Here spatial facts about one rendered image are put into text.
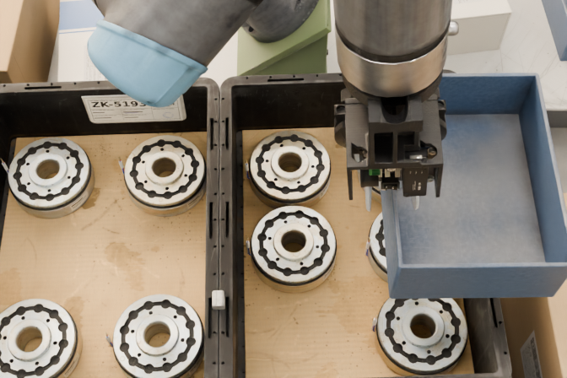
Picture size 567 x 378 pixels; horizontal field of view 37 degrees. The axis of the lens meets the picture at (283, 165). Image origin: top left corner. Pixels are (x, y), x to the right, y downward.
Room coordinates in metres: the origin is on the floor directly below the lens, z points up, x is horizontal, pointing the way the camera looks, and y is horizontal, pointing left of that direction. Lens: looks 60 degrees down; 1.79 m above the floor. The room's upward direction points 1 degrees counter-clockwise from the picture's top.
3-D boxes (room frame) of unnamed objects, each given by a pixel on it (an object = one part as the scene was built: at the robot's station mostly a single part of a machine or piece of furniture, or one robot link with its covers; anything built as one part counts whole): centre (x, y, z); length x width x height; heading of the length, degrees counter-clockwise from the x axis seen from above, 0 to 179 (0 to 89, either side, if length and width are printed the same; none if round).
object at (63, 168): (0.54, 0.30, 0.86); 0.05 x 0.05 x 0.01
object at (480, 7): (0.94, -0.28, 0.75); 0.20 x 0.12 x 0.09; 7
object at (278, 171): (0.55, -0.01, 0.86); 0.05 x 0.05 x 0.01
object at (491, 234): (0.39, -0.17, 1.10); 0.20 x 0.15 x 0.07; 0
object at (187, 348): (0.33, 0.14, 0.86); 0.10 x 0.10 x 0.01
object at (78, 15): (0.80, 0.27, 0.75); 0.20 x 0.12 x 0.09; 6
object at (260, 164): (0.55, -0.01, 0.86); 0.10 x 0.10 x 0.01
